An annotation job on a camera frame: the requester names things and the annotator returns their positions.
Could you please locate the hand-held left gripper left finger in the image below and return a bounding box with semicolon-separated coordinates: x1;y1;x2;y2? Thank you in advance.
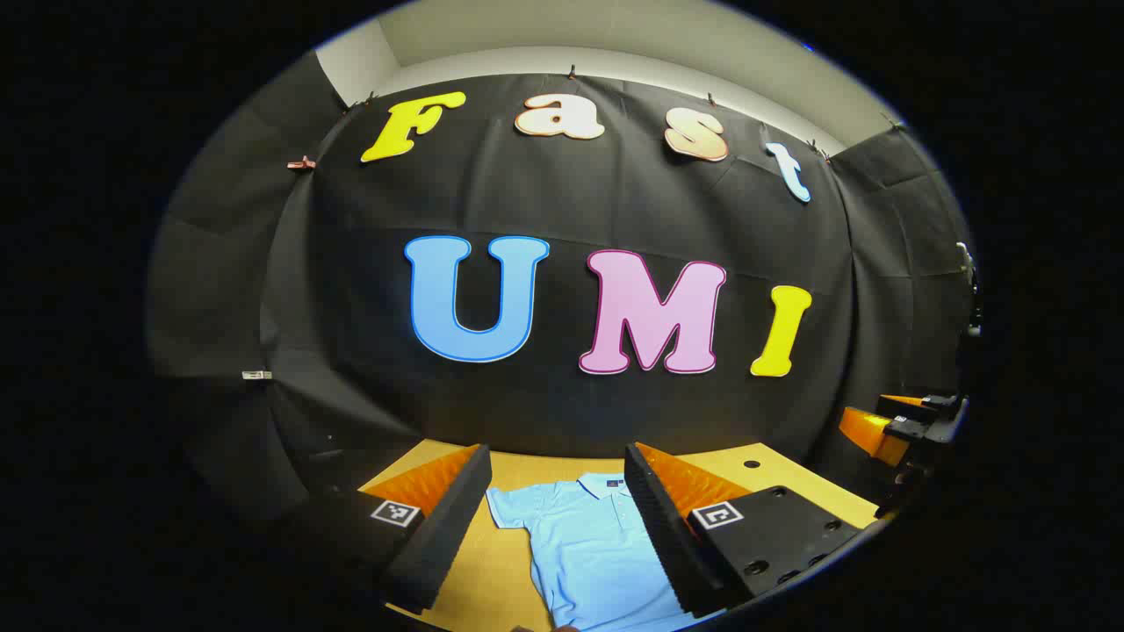
290;443;493;615

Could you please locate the light blue T-shirt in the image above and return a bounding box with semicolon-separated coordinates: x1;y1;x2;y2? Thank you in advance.
486;472;725;632

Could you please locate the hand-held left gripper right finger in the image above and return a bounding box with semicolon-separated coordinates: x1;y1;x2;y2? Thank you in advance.
623;442;866;620

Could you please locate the black backdrop cloth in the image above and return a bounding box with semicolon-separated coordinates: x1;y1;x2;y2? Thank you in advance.
145;53;980;528

